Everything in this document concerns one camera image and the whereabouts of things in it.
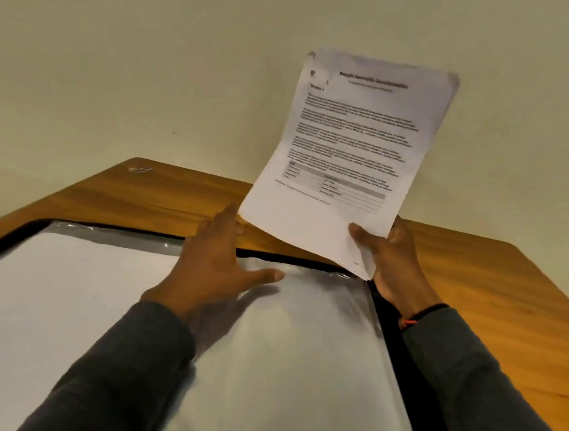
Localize person's left hand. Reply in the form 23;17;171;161
133;199;289;330

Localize person's right hand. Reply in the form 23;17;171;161
348;212;444;325

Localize white printed paper document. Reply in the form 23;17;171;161
224;36;478;292

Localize black folder with clear sleeves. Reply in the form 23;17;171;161
0;185;452;431

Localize person's right forearm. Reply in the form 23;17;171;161
399;299;553;431

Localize person's left forearm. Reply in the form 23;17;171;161
0;297;205;431

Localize black and orange wrist band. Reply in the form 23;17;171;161
397;302;452;330

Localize blank white sheet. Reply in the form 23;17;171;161
0;219;201;431

